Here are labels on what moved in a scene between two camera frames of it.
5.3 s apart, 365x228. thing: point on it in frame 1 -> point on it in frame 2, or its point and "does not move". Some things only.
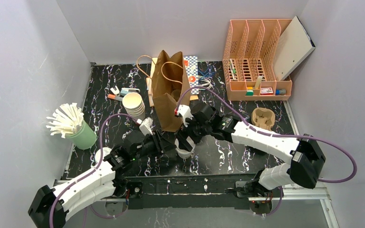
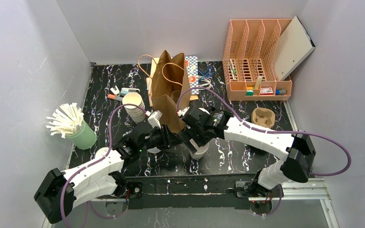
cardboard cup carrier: (263, 118) does not move
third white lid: (105, 151) does not move
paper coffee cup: (182, 153) -> (200, 151)
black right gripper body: (188, 132) does not move
